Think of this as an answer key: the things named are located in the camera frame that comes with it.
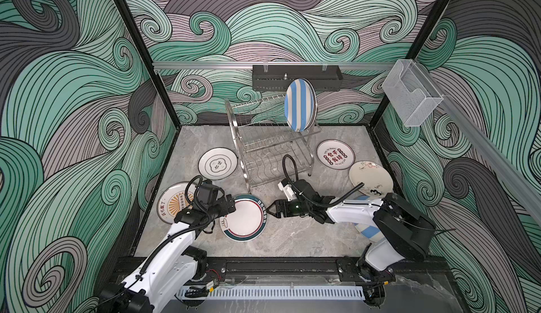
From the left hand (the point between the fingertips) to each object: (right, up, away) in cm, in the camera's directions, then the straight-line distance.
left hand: (226, 202), depth 84 cm
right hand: (+19, -3, -1) cm, 19 cm away
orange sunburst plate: (-25, -2, +6) cm, 26 cm away
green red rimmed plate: (+9, -8, 0) cm, 12 cm away
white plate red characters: (+53, +19, +23) cm, 61 cm away
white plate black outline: (-8, +14, +19) cm, 25 cm away
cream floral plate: (+70, +6, +14) cm, 72 cm away
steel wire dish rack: (+17, +21, +6) cm, 28 cm away
